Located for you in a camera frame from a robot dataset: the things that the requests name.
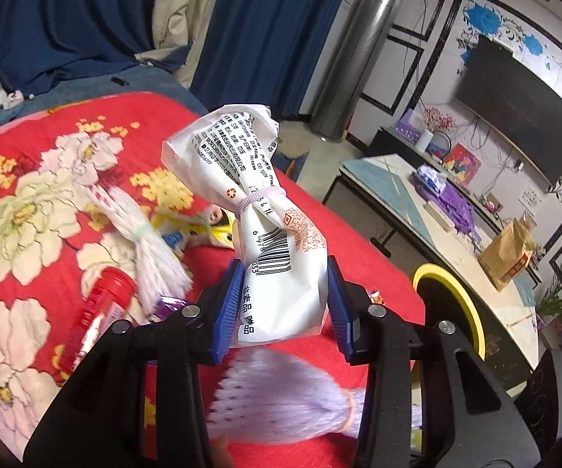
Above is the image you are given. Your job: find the colourful picture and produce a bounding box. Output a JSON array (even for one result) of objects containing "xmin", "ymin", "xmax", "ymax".
[{"xmin": 442, "ymin": 144, "xmax": 482, "ymax": 186}]

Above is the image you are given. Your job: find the narrow blue curtain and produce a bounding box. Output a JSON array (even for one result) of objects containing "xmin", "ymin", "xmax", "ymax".
[{"xmin": 188, "ymin": 0, "xmax": 360, "ymax": 120}]

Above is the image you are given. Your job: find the brown paper bag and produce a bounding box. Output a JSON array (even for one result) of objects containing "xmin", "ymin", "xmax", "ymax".
[{"xmin": 477, "ymin": 217, "xmax": 542, "ymax": 293}]

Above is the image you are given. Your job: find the blue and white tissue pack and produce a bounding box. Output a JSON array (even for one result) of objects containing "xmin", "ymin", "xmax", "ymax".
[{"xmin": 415, "ymin": 165, "xmax": 448, "ymax": 191}]

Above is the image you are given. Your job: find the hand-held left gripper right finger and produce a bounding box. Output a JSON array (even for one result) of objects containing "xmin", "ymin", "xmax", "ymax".
[{"xmin": 327, "ymin": 255, "xmax": 542, "ymax": 468}]

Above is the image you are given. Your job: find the person's left hand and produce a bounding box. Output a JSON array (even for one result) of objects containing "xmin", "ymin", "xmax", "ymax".
[{"xmin": 212, "ymin": 436, "xmax": 237, "ymax": 468}]

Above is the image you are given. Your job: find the silver tower air conditioner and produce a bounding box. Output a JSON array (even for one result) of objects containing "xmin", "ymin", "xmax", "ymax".
[{"xmin": 308, "ymin": 0, "xmax": 404, "ymax": 143}]

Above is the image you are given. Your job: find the round decorative ornament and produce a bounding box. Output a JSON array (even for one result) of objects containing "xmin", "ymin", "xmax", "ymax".
[{"xmin": 430, "ymin": 131, "xmax": 452, "ymax": 159}]

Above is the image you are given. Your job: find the purple box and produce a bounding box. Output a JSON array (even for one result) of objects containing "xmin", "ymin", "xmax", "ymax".
[{"xmin": 394, "ymin": 108, "xmax": 425, "ymax": 138}]

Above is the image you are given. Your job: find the white vase with red flowers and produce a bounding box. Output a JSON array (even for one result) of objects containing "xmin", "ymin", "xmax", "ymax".
[{"xmin": 415, "ymin": 106, "xmax": 457, "ymax": 153}]

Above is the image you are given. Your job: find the purple snack wrapper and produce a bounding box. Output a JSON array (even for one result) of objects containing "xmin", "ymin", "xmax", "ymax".
[{"xmin": 147, "ymin": 292, "xmax": 189, "ymax": 325}]

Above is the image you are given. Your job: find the white wall note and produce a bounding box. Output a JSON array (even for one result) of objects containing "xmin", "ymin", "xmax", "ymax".
[{"xmin": 518, "ymin": 190, "xmax": 548, "ymax": 215}]

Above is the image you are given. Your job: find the blue bed cover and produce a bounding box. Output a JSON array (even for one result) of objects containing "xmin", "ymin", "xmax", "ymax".
[{"xmin": 0, "ymin": 66, "xmax": 208, "ymax": 142}]

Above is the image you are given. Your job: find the red floral blanket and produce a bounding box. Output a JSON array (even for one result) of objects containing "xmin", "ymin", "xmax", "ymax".
[{"xmin": 0, "ymin": 90, "xmax": 428, "ymax": 468}]

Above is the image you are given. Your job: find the black television stand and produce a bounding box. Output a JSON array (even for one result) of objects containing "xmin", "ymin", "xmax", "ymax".
[{"xmin": 369, "ymin": 127, "xmax": 506, "ymax": 235}]

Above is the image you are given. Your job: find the wide blue curtain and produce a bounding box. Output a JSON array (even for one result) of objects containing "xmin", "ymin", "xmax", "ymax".
[{"xmin": 0, "ymin": 0, "xmax": 169, "ymax": 98}]

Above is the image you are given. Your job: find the black wall television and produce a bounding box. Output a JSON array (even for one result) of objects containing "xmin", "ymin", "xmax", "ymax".
[{"xmin": 455, "ymin": 34, "xmax": 562, "ymax": 188}]

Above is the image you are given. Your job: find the white yarn tassel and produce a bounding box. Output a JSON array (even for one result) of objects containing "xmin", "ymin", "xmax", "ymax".
[{"xmin": 86, "ymin": 186, "xmax": 194, "ymax": 320}]

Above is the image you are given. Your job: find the red cylindrical canister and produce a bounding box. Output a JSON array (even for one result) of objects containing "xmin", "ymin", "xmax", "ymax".
[{"xmin": 58, "ymin": 267, "xmax": 135, "ymax": 374}]

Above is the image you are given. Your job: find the pale coffee table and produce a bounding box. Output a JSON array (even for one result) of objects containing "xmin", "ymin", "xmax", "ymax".
[{"xmin": 322, "ymin": 153, "xmax": 540, "ymax": 386}]

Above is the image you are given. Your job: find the black bin with yellow rim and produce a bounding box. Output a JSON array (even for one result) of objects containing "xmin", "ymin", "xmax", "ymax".
[{"xmin": 412, "ymin": 262, "xmax": 535, "ymax": 395}]

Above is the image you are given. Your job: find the beige curtain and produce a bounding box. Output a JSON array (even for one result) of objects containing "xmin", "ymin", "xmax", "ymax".
[{"xmin": 135, "ymin": 0, "xmax": 233, "ymax": 91}]

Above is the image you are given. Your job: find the yellow snack packet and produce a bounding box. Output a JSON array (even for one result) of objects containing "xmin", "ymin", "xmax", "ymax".
[{"xmin": 151, "ymin": 205, "xmax": 235, "ymax": 254}]

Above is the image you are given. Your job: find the purple yarn tassel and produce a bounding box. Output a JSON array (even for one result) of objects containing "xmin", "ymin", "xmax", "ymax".
[{"xmin": 208, "ymin": 348, "xmax": 423, "ymax": 444}]

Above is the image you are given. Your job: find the purple cloth bag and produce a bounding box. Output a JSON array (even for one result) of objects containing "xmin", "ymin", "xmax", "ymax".
[{"xmin": 410, "ymin": 175, "xmax": 482, "ymax": 235}]

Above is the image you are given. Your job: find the dark blue storage stool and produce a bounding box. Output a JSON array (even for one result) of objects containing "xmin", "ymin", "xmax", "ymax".
[{"xmin": 278, "ymin": 122, "xmax": 311, "ymax": 181}]

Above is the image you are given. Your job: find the white printed plastic bag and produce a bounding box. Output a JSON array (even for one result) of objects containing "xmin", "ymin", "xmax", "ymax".
[{"xmin": 161, "ymin": 103, "xmax": 333, "ymax": 349}]

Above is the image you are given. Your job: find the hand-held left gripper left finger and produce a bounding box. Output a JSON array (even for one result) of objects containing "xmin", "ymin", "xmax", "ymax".
[{"xmin": 22, "ymin": 257, "xmax": 247, "ymax": 468}]

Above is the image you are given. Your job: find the potted green plant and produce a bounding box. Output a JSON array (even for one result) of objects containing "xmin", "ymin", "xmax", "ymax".
[{"xmin": 537, "ymin": 278, "xmax": 562, "ymax": 332}]

